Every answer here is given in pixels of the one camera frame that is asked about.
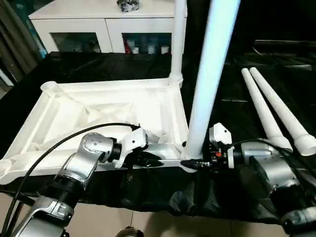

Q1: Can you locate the white plastic table leg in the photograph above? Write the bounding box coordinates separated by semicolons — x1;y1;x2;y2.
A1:
182;0;242;161
241;68;293;151
249;66;316;157
168;0;188;87

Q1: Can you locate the white plastic table top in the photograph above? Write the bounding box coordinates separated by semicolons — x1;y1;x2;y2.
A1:
0;77;207;186

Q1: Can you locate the dark brown round object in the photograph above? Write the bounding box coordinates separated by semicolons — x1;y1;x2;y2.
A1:
118;226;144;237

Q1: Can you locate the black work mat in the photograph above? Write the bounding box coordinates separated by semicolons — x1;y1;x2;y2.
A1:
0;51;316;225

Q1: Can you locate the black low shelf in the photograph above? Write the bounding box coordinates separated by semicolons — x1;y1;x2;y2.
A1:
253;39;316;54

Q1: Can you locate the black metal folding stand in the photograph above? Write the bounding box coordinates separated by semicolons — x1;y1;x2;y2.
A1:
0;191;37;207

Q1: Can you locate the clear bag of dark parts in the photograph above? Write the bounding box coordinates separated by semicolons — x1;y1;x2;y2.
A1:
117;0;140;12

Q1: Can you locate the white cabinet with glass doors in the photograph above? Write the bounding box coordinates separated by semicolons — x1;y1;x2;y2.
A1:
28;0;187;54

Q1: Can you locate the grey curtain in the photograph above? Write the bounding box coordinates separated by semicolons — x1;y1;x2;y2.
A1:
0;0;49;84

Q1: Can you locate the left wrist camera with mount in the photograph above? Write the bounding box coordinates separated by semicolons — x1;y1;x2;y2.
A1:
115;127;149;170

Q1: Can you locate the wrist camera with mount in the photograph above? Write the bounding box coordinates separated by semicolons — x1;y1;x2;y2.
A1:
209;122;234;170
115;127;149;170

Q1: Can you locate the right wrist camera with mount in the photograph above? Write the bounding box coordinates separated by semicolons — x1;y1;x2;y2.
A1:
209;122;234;170

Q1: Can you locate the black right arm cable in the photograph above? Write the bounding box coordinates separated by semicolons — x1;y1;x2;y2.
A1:
228;138;316;193

